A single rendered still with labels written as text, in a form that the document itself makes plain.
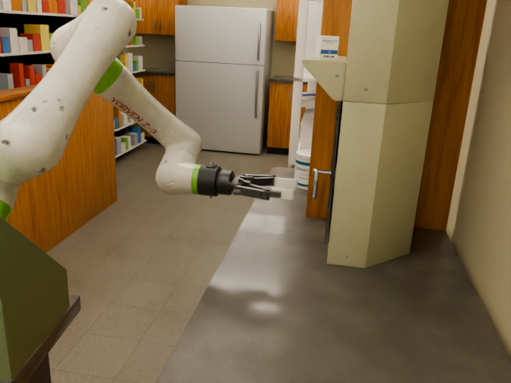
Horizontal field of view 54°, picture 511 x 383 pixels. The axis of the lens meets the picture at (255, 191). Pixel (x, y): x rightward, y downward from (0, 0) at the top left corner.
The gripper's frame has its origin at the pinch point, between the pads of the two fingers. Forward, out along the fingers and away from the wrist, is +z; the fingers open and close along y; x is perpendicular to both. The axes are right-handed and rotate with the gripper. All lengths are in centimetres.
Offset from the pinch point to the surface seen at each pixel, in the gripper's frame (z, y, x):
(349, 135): 15.8, -5.0, -18.3
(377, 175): 24.5, -5.0, -8.0
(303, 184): 1, 63, 18
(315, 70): 5.2, -4.8, -34.6
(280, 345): 5, -48, 19
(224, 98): -132, 482, 51
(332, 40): 8.7, 4.2, -41.9
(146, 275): -101, 138, 117
